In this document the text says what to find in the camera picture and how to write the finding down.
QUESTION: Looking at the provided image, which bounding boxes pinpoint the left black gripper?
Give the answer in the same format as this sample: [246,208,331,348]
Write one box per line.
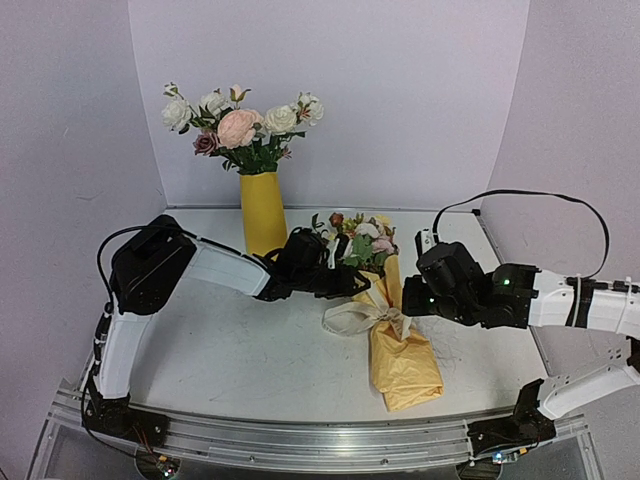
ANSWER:
[297,265,374,302]

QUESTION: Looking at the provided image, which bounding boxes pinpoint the cream printed ribbon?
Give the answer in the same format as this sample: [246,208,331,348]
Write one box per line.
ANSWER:
[322,302,411,341]

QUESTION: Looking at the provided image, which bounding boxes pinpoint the yellow paper bouquet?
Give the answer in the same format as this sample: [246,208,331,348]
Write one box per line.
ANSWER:
[312,212,444,412]

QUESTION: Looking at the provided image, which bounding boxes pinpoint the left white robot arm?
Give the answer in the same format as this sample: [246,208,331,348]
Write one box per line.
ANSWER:
[82,215,371,447]

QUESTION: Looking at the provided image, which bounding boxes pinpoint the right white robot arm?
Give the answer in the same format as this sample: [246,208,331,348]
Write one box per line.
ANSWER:
[402,242,639,463]

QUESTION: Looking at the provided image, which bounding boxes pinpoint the yellow ceramic vase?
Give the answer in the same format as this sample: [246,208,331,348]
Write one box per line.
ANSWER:
[240,172,288,256]

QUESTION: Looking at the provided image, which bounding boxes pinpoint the white and pink flowers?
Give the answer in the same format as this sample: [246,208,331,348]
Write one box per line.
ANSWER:
[161,82,325,176]

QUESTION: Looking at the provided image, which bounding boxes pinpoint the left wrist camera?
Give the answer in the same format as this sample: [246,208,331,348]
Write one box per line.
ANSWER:
[327,233,350,269]

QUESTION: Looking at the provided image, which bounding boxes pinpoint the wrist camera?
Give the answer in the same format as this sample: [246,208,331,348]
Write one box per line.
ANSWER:
[414,228,436,259]
[327,233,350,269]

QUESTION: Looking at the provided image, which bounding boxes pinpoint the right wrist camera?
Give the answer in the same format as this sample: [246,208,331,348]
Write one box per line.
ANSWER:
[414,228,436,259]

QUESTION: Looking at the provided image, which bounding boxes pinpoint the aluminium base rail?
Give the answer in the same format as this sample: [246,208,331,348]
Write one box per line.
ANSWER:
[27,383,603,479]

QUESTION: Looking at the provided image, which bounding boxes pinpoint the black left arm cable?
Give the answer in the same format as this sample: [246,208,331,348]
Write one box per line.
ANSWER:
[96,225,151,321]

